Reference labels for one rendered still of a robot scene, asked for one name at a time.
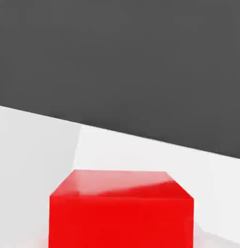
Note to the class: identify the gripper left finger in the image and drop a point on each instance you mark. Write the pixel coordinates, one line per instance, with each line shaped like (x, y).
(41, 243)

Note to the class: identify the small red cube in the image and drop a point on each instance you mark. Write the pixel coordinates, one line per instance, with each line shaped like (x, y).
(119, 219)

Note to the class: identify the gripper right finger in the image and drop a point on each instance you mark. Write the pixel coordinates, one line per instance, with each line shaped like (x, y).
(207, 241)

